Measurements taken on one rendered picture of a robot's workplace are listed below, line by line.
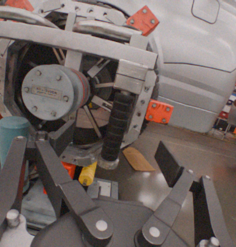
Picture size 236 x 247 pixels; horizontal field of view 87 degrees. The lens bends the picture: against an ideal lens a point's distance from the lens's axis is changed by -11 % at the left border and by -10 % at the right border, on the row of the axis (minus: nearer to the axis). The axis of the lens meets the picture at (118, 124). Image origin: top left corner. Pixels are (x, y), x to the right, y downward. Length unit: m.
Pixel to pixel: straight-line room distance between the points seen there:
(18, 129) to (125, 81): 0.33
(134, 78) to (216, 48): 0.84
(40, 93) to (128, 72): 0.21
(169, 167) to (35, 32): 0.31
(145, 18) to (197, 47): 0.53
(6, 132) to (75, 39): 0.31
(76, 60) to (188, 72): 0.66
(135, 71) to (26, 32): 0.22
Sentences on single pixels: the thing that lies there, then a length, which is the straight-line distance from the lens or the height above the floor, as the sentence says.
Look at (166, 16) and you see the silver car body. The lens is 0.94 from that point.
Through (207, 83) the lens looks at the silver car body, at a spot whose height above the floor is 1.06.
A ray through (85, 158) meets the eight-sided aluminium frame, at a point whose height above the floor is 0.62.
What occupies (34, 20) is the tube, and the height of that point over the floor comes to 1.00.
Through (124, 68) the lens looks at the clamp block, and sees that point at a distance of 0.24.
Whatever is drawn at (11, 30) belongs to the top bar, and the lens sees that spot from 0.35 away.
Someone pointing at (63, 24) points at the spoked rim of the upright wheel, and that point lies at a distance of 0.61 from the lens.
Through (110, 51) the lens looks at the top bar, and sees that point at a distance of 0.27.
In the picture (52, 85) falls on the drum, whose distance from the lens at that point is 0.34.
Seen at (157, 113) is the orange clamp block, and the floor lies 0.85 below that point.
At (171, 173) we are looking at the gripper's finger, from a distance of 0.17.
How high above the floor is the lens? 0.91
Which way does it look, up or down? 16 degrees down
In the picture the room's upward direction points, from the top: 15 degrees clockwise
